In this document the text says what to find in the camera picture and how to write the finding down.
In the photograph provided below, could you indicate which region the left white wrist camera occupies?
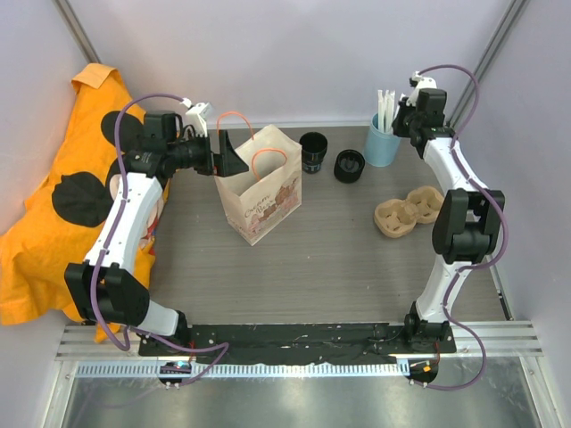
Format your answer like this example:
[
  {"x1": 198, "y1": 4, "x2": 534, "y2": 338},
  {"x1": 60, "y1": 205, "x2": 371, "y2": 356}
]
[{"x1": 180, "y1": 98, "x2": 212, "y2": 137}]

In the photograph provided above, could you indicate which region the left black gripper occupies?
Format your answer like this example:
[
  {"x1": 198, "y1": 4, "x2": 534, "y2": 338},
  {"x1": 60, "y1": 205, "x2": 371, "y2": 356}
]
[{"x1": 168, "y1": 129, "x2": 248, "y2": 177}]

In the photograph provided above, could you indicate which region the bottom pulp cup carrier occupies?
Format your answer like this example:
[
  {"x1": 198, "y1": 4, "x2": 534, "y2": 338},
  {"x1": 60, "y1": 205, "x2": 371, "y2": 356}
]
[{"x1": 374, "y1": 185, "x2": 444, "y2": 239}]

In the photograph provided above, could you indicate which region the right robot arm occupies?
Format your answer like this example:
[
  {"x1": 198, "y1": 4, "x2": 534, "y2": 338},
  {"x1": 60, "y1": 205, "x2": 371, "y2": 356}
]
[{"x1": 393, "y1": 86, "x2": 505, "y2": 352}]

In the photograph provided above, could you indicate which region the orange mickey mouse bag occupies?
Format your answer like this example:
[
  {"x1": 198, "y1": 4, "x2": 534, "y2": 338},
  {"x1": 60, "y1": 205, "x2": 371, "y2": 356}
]
[{"x1": 0, "y1": 62, "x2": 170, "y2": 344}]

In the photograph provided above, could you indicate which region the white paper takeout bag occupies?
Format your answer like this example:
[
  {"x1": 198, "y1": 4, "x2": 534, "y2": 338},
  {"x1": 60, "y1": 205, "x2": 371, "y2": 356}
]
[{"x1": 214, "y1": 125, "x2": 302, "y2": 245}]

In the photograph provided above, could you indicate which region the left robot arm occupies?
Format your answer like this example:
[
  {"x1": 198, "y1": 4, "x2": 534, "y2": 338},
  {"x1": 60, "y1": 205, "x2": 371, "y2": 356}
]
[{"x1": 64, "y1": 103, "x2": 249, "y2": 356}]

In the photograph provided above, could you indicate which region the light blue straw holder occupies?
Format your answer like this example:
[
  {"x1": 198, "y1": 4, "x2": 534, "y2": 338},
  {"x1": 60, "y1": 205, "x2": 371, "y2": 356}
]
[{"x1": 363, "y1": 113, "x2": 401, "y2": 168}]

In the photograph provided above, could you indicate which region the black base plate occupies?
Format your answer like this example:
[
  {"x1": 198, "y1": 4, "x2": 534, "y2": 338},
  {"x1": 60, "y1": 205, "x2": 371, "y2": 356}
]
[{"x1": 137, "y1": 321, "x2": 458, "y2": 366}]

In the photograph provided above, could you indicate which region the lidded black coffee cup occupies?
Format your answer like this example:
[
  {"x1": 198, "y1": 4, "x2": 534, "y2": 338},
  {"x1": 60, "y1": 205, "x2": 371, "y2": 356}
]
[{"x1": 334, "y1": 149, "x2": 366, "y2": 184}]

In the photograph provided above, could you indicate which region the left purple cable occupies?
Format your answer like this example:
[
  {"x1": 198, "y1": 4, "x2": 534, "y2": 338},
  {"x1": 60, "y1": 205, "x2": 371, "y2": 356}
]
[{"x1": 88, "y1": 92, "x2": 229, "y2": 384}]

